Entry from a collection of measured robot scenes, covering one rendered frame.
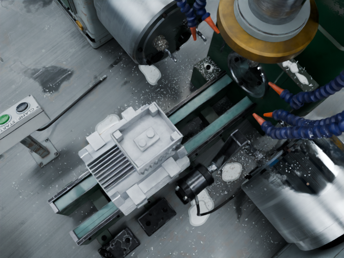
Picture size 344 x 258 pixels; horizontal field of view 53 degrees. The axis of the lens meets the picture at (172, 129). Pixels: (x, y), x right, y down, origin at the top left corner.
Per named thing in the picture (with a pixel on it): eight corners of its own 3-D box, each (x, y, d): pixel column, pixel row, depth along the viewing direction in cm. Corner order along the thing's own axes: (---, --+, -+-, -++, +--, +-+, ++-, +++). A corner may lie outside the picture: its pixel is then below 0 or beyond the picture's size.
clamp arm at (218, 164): (217, 156, 87) (240, 126, 63) (224, 165, 86) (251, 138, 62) (207, 165, 86) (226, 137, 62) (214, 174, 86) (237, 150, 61)
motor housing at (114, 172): (145, 119, 97) (142, 92, 79) (187, 171, 93) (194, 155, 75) (86, 161, 93) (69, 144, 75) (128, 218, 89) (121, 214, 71)
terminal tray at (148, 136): (153, 111, 82) (153, 100, 75) (181, 145, 80) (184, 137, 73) (112, 141, 79) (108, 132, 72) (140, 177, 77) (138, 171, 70)
